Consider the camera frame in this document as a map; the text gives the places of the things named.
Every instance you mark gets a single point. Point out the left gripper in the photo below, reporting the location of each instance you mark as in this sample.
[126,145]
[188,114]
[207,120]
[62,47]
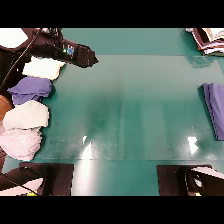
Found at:
[86,56]

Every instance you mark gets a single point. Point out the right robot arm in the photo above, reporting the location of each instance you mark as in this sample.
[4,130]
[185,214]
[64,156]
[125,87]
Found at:
[173,180]

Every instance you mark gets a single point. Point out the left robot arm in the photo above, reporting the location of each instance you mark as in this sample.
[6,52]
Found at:
[46,45]

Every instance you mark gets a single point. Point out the cream white garment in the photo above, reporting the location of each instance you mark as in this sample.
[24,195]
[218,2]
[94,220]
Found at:
[42,68]

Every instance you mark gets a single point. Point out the pale white garment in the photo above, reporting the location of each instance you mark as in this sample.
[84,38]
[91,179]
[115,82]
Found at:
[26,116]

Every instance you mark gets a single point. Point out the brown garment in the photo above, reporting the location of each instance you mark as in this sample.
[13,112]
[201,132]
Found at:
[4,106]

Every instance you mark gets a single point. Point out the pink garment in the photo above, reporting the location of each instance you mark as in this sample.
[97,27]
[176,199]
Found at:
[20,144]

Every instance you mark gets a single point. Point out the folded purple garment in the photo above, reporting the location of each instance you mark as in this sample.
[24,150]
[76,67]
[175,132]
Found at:
[215,108]

